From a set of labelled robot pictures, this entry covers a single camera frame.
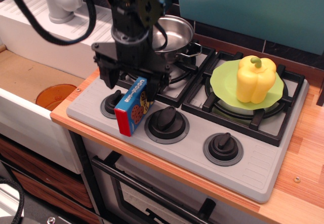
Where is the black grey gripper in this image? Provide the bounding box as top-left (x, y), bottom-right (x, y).
top-left (91, 35), bottom-right (171, 101)

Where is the blue cookie box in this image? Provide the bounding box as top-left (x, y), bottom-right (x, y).
top-left (114, 77), bottom-right (154, 136)

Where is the yellow toy bell pepper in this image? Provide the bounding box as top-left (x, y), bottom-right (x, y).
top-left (236, 55), bottom-right (276, 104)

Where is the black left stove knob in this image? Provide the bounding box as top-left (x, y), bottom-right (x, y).
top-left (100, 90), bottom-right (125, 119)

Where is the black stove knob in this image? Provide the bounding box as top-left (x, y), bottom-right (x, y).
top-left (203, 132), bottom-right (244, 167)
top-left (144, 106), bottom-right (190, 144)
top-left (100, 90), bottom-right (125, 119)

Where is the black middle stove knob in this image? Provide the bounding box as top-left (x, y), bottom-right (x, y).
top-left (144, 106), bottom-right (190, 144)

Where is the stainless steel pot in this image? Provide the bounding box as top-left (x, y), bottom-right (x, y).
top-left (152, 15), bottom-right (203, 63)

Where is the lime green plate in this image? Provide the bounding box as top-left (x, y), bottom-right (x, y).
top-left (210, 60), bottom-right (284, 110)

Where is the black right stove knob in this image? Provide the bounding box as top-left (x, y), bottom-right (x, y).
top-left (203, 132), bottom-right (244, 167)

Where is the grey toy stove top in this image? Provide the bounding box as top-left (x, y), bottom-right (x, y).
top-left (66, 44), bottom-right (310, 204)

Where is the black left burner grate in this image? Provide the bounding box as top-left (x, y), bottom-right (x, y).
top-left (101, 46), bottom-right (215, 108)

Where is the black burner grate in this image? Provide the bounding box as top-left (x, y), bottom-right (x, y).
top-left (101, 46), bottom-right (215, 108)
top-left (182, 51), bottom-right (308, 146)

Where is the orange sink drain disc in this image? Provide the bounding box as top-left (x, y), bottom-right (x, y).
top-left (35, 84), bottom-right (76, 111)

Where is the grey toy faucet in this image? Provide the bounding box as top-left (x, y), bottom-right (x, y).
top-left (46, 0), bottom-right (83, 24)

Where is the white toy sink unit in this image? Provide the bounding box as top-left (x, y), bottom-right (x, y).
top-left (1, 0), bottom-right (112, 174)

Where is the oven door with window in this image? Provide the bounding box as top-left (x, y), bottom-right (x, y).
top-left (82, 137), bottom-right (256, 224)

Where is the black right burner grate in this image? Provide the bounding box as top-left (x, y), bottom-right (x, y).
top-left (182, 51), bottom-right (308, 146)

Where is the wooden drawer front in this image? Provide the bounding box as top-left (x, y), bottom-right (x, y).
top-left (1, 136), bottom-right (100, 223)

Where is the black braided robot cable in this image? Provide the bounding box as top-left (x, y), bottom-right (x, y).
top-left (4, 0), bottom-right (97, 46)

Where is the black oven door handle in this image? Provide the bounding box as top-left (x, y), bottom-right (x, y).
top-left (91, 152), bottom-right (216, 223)

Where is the black cable bottom left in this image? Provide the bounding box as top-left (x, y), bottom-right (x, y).
top-left (0, 178), bottom-right (25, 224)

